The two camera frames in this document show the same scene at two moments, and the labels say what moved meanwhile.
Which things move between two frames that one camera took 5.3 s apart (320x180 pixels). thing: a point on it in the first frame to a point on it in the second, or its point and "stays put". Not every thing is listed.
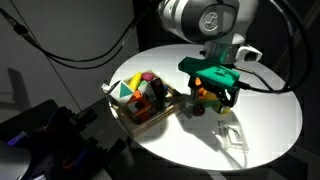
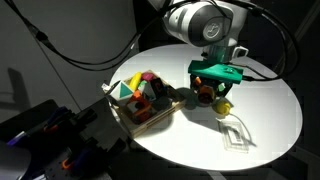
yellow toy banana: x=135 y=81 stays put
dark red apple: x=198 y=110 to x=205 y=97
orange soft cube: x=138 y=108 stays put
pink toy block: x=147 y=77 stays put
